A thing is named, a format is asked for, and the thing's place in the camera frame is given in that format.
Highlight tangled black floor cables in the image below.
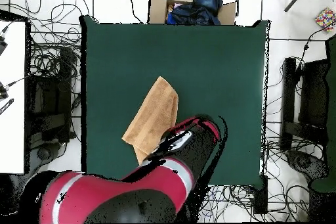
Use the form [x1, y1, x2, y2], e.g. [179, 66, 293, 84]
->
[24, 0, 91, 83]
[199, 184, 310, 223]
[263, 58, 326, 156]

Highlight thin black cable with connector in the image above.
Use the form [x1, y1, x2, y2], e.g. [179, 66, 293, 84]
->
[295, 20, 336, 78]

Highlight black frame stand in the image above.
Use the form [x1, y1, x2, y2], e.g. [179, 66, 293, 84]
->
[26, 47, 77, 143]
[280, 56, 329, 151]

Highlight tan terry towel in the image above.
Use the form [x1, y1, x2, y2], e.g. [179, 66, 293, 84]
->
[121, 76, 179, 166]

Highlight long black floor cable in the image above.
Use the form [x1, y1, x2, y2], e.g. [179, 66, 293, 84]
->
[116, 0, 144, 24]

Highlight brown cardboard box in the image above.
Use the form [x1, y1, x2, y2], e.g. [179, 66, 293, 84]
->
[148, 0, 238, 26]

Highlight black box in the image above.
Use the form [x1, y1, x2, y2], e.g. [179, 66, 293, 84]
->
[253, 175, 269, 215]

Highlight black device with cable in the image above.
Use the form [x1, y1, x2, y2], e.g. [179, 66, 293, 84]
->
[0, 75, 30, 101]

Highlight white table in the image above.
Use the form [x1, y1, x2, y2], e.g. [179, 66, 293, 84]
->
[0, 20, 27, 175]

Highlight colourful patterned item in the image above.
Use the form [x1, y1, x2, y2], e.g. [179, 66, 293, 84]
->
[314, 7, 336, 33]

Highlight dark blue clothing pile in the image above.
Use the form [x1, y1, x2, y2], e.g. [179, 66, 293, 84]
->
[166, 0, 223, 26]

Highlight dark green table cloth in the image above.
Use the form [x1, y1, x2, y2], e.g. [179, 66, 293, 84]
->
[310, 34, 336, 193]
[80, 15, 271, 187]

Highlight black strip with white marks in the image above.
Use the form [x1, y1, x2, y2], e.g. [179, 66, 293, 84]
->
[0, 98, 14, 116]

